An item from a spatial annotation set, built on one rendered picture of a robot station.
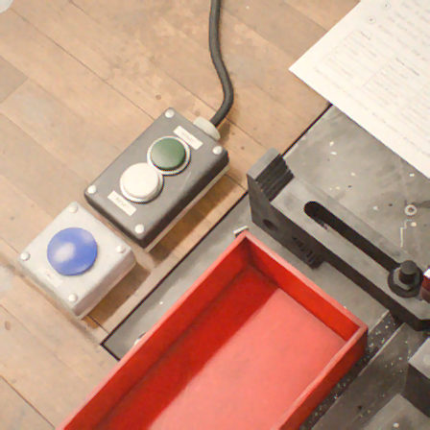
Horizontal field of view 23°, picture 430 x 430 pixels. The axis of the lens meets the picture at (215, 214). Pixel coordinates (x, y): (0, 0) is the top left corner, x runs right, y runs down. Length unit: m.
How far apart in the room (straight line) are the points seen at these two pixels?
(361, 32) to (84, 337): 0.36
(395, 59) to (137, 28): 0.23
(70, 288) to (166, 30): 0.27
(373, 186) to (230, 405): 0.22
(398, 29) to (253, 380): 0.34
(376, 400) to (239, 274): 0.15
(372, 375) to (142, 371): 0.18
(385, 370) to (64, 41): 0.41
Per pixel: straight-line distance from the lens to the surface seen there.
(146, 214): 0.86
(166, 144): 0.88
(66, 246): 0.85
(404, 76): 0.95
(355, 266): 0.79
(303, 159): 0.91
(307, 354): 0.84
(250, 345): 0.84
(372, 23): 0.98
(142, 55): 0.97
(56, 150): 0.94
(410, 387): 0.80
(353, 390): 0.83
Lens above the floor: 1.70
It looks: 65 degrees down
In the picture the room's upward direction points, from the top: 11 degrees counter-clockwise
